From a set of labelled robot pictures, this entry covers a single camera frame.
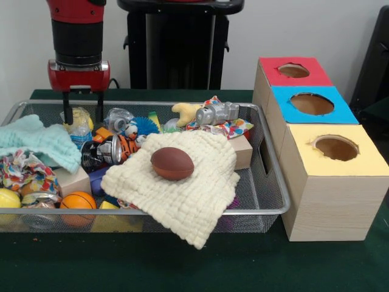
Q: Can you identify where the brown toy football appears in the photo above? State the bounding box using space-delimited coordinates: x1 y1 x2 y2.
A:
150 147 195 181

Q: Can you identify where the crushed black drink can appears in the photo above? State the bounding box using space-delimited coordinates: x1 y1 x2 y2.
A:
80 134 123 167

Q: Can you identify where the dark green table cloth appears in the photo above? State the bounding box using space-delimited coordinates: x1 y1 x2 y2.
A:
0 88 389 292
359 96 389 126

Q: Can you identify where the colourful dotted cloth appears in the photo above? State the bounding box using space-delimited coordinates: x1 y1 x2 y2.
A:
185 96 255 140

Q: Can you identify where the yellow plush toy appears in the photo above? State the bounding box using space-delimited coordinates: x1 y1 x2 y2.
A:
171 102 203 128

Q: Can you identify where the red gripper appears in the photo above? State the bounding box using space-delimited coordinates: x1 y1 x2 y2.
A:
47 60 111 126

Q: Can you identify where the wooden box with three holes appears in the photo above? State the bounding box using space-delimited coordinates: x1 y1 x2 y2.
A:
252 56 389 243

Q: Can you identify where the silver wire mesh bin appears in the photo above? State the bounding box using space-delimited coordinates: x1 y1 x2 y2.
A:
0 99 291 234

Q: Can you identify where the blue spiky ball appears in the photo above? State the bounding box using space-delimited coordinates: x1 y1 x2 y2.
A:
133 116 160 136

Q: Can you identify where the crushed clear plastic bottle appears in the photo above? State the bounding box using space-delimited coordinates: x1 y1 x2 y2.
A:
60 106 94 150

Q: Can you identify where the black chair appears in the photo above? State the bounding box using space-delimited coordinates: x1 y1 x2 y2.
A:
349 5 389 106

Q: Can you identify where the yellow foam ball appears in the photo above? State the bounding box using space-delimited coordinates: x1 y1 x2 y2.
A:
0 187 22 226

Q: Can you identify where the orange toy basketball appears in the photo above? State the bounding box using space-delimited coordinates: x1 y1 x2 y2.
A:
60 191 97 228

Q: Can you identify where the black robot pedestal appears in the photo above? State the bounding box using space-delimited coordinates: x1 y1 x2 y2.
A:
117 0 246 91

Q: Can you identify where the cream knitted cloth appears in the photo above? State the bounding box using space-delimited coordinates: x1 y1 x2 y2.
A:
100 130 241 250

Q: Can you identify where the light blue knitted cloth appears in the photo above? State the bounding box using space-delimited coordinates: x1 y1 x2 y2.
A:
0 114 82 174

